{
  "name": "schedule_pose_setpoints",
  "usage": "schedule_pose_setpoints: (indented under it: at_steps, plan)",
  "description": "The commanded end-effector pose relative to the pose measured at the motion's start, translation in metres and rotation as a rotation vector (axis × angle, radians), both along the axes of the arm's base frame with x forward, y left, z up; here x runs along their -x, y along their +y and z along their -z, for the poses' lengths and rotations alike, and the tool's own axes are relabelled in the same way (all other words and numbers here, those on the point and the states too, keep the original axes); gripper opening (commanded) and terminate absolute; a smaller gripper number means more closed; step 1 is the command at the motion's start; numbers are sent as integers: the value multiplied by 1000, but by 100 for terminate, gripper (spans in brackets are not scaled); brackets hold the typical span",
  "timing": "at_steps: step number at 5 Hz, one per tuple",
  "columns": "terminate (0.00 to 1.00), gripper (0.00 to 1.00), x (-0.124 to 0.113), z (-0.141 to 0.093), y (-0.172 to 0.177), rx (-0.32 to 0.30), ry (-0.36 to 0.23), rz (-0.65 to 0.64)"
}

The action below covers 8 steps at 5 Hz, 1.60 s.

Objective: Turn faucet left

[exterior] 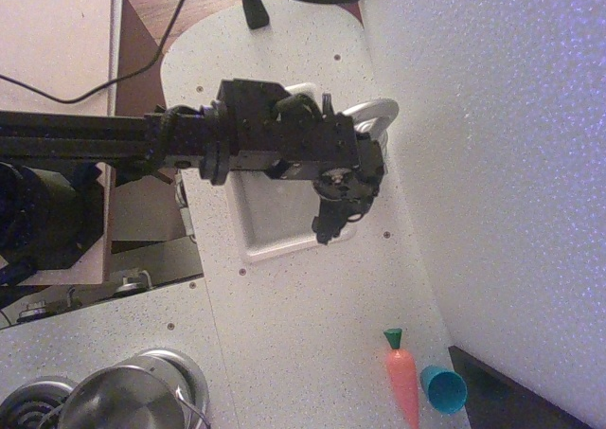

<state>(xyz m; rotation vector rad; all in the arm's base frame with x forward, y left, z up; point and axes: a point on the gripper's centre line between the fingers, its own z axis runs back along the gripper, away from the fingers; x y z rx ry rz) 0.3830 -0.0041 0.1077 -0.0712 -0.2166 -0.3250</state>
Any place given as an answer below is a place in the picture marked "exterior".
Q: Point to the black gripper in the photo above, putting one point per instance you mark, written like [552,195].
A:
[265,128]

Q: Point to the silver toy faucet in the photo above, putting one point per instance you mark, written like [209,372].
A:
[374,118]

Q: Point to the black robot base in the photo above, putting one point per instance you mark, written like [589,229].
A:
[53,225]

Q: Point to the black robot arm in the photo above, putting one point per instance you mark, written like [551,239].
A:
[180,137]

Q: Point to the grey toy sink basin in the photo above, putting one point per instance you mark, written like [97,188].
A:
[271,218]

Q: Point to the orange toy carrot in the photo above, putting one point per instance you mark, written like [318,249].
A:
[402,372]

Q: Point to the teal plastic cup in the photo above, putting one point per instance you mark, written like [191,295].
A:
[444,389]

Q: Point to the stainless steel pot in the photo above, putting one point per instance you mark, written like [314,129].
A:
[156,388]

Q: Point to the silver stove burner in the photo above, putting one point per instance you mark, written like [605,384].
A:
[26,406]

